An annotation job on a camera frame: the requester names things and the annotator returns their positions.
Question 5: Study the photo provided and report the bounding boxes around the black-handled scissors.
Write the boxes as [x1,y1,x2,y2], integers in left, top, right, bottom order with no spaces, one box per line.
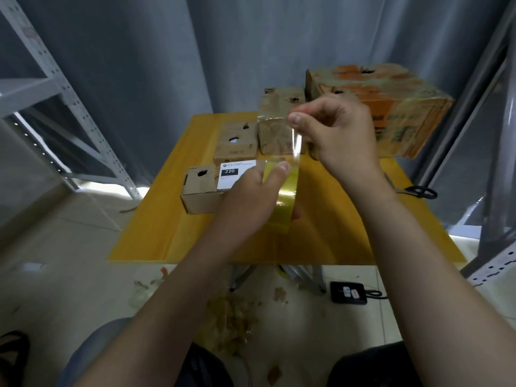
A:
[384,172,440,200]

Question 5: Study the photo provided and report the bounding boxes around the long white-labelled cardboard box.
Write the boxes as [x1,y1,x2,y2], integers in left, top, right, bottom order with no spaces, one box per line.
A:
[180,159,280,216]

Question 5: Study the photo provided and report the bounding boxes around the grey curtain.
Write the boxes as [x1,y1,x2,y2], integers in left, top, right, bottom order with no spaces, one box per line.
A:
[0,0,516,192]

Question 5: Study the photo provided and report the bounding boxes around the person's left hand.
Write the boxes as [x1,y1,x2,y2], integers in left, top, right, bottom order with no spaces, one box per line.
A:
[211,159,302,239]

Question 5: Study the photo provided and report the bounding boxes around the small cardboard box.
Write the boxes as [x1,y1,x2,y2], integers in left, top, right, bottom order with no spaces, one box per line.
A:
[213,120,261,166]

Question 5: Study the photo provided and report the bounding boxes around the person's right forearm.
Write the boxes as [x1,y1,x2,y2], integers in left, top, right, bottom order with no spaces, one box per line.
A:
[342,167,516,387]

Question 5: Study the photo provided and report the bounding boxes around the person's left forearm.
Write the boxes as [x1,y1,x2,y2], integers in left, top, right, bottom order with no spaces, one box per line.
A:
[76,220,269,387]

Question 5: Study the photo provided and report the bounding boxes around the large orange print cardboard box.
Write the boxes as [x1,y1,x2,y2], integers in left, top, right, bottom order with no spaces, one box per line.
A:
[305,63,456,161]

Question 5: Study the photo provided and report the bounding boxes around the medium brown cardboard box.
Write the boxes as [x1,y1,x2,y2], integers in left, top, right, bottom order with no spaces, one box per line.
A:
[257,87,312,157]

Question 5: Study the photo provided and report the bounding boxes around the black power adapter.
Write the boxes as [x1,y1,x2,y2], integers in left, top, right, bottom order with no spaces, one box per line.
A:
[329,280,369,306]

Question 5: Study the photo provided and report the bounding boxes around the yellow tape roll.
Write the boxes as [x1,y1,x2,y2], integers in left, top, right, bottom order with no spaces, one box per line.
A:
[262,128,304,234]

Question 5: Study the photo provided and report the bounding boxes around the grey metal shelf unit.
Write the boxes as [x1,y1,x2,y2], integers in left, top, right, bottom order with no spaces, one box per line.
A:
[414,2,516,288]
[0,0,143,203]

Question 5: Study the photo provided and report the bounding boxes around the yellow wooden table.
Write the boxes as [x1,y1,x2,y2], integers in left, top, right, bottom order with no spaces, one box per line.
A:
[108,111,469,296]

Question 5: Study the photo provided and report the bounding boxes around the black sandal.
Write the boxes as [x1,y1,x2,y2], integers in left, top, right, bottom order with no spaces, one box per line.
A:
[0,329,32,387]

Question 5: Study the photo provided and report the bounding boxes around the person's right hand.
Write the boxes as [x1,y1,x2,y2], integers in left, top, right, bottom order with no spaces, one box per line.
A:
[286,94,388,187]

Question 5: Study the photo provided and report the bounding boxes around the person's right leg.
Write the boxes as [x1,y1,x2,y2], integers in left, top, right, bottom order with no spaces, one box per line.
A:
[326,340,425,387]

